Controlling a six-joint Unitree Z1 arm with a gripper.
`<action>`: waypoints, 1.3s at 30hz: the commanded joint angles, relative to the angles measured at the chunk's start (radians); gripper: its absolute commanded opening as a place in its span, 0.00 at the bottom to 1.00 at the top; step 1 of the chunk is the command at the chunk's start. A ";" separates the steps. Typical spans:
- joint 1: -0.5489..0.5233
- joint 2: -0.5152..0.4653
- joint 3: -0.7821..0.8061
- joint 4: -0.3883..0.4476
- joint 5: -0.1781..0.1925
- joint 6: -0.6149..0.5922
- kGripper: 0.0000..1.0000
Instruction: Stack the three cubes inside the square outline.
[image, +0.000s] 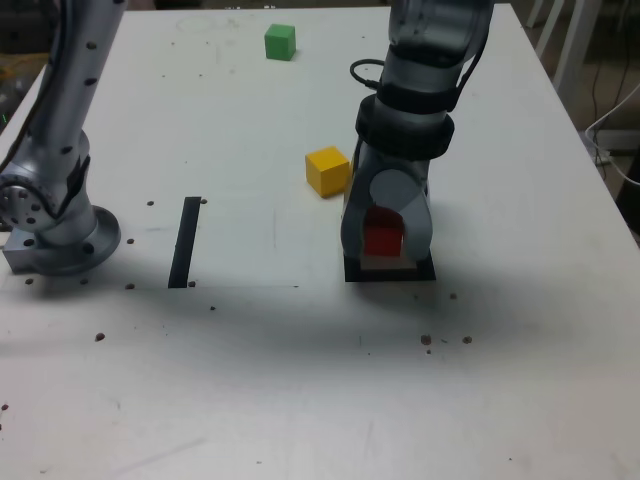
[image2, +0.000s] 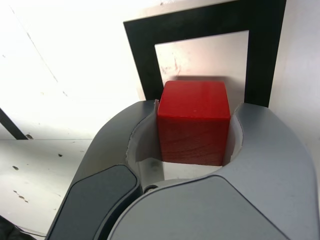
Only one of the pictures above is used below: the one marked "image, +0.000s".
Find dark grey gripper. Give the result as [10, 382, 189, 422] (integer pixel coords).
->
[340, 142, 433, 263]

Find red cube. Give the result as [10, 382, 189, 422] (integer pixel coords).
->
[363, 205, 405, 259]

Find yellow cube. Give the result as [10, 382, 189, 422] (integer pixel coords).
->
[304, 145, 354, 200]

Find green cube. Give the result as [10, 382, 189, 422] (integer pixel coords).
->
[264, 23, 297, 62]

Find black tape square outline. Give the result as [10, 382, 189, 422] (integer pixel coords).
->
[342, 249, 437, 284]

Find black tape strip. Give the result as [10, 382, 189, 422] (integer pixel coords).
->
[167, 196, 202, 290]

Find white cable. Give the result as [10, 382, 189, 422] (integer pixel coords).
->
[583, 82, 640, 187]

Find white metal furniture frame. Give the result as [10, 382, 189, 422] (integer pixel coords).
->
[526, 0, 602, 101]

